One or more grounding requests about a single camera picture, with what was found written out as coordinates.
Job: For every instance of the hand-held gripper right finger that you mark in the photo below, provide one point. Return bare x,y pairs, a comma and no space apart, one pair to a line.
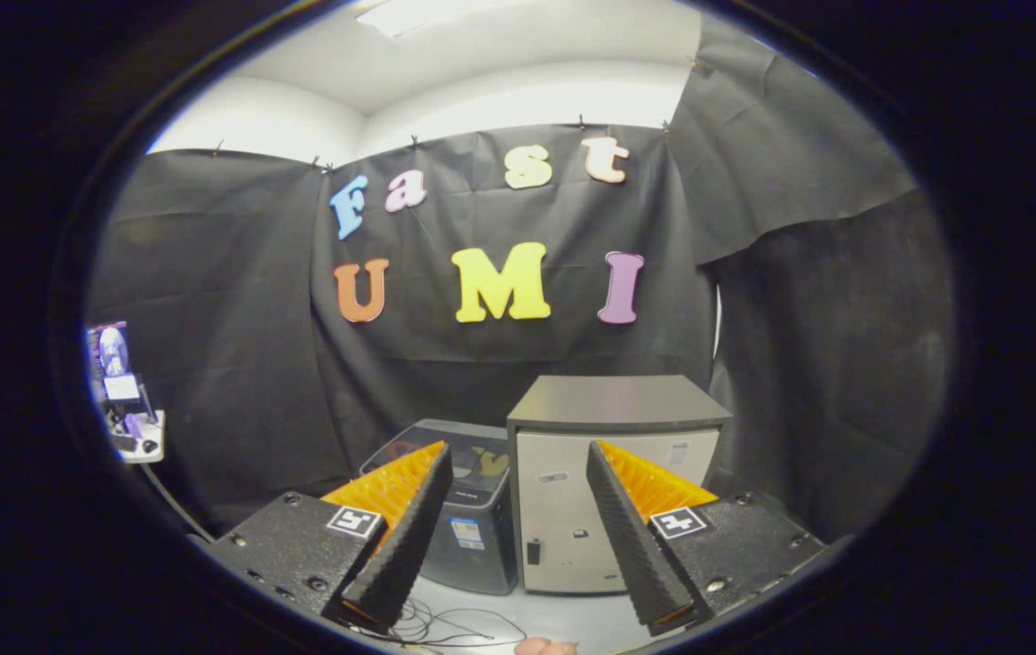
631,546

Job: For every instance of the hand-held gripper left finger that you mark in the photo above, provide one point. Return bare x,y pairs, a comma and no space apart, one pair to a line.
408,546

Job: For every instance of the dark grey washing machine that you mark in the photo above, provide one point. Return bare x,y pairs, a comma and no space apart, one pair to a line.
481,555

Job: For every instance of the grey cabinet with dark top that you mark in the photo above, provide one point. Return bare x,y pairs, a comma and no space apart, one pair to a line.
563,509

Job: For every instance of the black backdrop cloth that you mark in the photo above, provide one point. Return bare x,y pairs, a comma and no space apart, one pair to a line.
236,318

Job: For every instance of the computer monitor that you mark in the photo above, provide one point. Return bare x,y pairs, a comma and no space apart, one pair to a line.
110,350

